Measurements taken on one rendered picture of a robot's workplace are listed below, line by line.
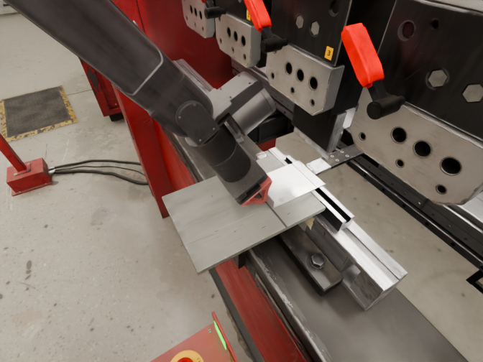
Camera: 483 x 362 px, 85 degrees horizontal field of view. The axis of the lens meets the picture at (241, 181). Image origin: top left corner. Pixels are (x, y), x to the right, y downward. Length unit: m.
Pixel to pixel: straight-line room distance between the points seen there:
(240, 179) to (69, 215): 1.74
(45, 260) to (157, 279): 0.67
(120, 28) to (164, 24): 0.94
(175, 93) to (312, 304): 0.44
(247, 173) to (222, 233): 0.12
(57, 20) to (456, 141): 0.35
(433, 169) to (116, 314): 1.47
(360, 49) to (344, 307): 0.44
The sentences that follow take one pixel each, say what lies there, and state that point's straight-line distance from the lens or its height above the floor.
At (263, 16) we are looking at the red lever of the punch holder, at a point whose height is 1.29.
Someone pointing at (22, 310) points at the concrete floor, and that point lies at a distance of 1.83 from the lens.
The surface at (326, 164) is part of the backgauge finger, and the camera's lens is 0.61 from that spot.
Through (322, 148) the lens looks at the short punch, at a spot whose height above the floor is 1.10.
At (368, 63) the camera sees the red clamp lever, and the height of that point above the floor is 1.29.
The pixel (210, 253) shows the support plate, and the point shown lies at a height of 1.00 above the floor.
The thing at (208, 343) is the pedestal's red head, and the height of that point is 0.78.
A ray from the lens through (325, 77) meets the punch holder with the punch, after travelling 0.39.
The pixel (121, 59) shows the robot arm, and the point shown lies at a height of 1.30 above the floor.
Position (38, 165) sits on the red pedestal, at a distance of 2.38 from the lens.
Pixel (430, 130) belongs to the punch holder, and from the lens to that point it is 0.32.
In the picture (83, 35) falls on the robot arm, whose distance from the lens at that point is 0.28.
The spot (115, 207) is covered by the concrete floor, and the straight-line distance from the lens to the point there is 1.97.
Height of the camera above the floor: 1.39
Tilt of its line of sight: 46 degrees down
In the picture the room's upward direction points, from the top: straight up
